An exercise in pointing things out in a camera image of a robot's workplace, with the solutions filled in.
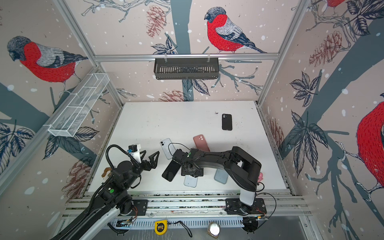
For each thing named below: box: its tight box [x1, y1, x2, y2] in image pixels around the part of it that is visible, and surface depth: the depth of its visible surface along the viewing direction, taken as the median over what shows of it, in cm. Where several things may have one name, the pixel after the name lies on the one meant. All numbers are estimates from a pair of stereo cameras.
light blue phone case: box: [214, 168, 229, 185], surface depth 85 cm
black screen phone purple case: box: [161, 159, 182, 182], surface depth 87 cm
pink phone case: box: [193, 134, 210, 152], surface depth 100 cm
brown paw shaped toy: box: [101, 167, 112, 178], surface depth 87 cm
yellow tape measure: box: [154, 219, 168, 236], surface depth 68 cm
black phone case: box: [222, 113, 233, 131], surface depth 113 cm
